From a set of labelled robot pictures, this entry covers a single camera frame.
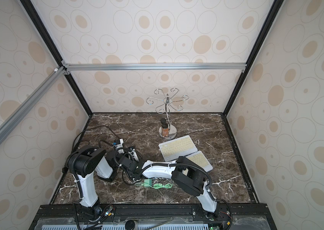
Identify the aluminium left rail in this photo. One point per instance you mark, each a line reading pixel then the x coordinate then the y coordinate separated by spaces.
pixel 18 115

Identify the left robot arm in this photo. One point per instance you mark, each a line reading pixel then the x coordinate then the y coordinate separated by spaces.
pixel 86 162

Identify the chrome hook stand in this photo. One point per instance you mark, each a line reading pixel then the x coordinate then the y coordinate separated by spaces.
pixel 166 107

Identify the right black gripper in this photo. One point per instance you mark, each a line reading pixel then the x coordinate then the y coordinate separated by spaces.
pixel 123 161

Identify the aluminium back rail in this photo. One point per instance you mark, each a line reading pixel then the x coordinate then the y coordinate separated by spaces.
pixel 155 66

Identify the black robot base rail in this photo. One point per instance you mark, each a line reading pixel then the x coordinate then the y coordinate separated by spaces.
pixel 155 217

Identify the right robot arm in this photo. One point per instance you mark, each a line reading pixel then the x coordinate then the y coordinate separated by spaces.
pixel 189 176

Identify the orange spice bottle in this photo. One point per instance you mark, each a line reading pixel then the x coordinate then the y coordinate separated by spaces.
pixel 165 130

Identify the dark spice bottle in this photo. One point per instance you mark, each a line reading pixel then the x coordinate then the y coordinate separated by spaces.
pixel 163 122

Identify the light green charger plug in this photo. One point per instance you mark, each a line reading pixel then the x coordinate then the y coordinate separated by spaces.
pixel 148 183

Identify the white wireless keyboard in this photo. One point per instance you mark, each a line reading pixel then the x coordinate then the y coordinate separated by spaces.
pixel 199 159
pixel 173 149

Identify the aluminium rail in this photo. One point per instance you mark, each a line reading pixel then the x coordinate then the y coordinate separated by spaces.
pixel 18 115
pixel 155 66

